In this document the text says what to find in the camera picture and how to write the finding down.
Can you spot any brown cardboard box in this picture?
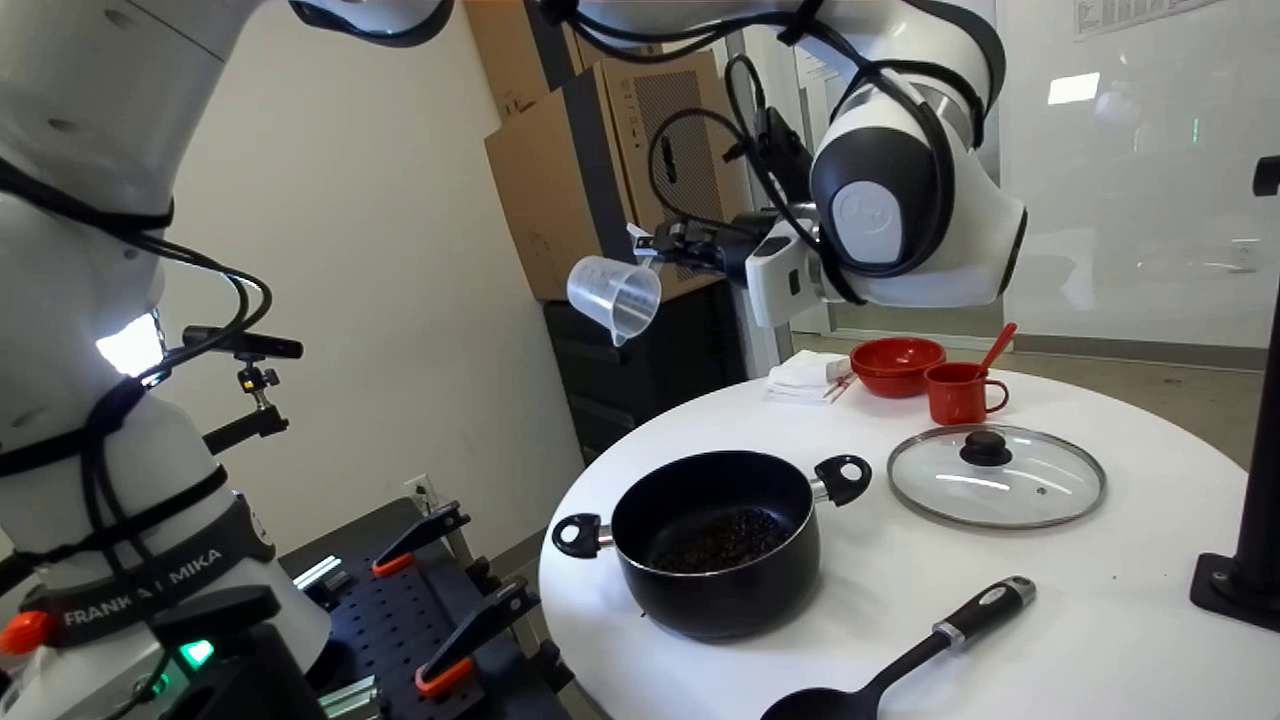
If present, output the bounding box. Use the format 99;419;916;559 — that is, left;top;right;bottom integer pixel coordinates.
457;0;752;302

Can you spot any black orange bar clamp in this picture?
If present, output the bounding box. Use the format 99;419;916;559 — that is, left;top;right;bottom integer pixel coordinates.
407;577;544;700
365;494;481;580

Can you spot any red utensil handle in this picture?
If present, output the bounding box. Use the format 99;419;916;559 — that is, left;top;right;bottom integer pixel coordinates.
976;318;1024;378

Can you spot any black camera stand pole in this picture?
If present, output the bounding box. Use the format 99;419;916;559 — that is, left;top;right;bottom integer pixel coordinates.
1187;152;1280;634

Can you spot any red bowl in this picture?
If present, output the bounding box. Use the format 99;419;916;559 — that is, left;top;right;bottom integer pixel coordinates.
850;332;956;404

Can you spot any glass pot lid black knob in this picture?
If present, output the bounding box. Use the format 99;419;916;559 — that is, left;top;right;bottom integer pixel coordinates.
885;425;1113;531

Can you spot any roasted coffee beans layer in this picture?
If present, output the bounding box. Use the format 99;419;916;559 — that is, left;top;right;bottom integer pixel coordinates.
646;503;793;577

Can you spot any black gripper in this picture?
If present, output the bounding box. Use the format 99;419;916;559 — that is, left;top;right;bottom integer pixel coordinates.
626;213;783;289

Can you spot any red mug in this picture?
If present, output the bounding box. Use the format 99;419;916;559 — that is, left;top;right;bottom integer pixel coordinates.
924;356;1016;431

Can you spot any black two-handled cooking pot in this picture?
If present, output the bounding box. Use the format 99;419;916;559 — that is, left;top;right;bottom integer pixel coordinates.
548;447;876;645

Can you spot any black tripod camera mount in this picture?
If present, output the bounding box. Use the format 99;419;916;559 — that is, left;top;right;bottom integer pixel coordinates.
181;325;309;460

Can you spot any black perforated mounting table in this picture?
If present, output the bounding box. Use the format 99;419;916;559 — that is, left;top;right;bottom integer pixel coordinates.
269;494;581;720

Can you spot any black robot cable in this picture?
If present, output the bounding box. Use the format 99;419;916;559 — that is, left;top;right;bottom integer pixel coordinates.
646;52;858;302

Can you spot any clear plastic measuring cup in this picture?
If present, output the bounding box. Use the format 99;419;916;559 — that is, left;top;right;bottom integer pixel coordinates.
565;250;670;352

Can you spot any white cloth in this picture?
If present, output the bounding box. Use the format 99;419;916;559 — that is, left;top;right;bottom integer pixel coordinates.
764;347;864;404

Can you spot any black cabinet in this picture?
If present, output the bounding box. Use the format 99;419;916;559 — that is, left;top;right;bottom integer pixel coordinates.
539;276;752;464

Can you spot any black plastic serving spoon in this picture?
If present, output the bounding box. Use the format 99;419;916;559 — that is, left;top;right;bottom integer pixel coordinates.
758;570;1040;720

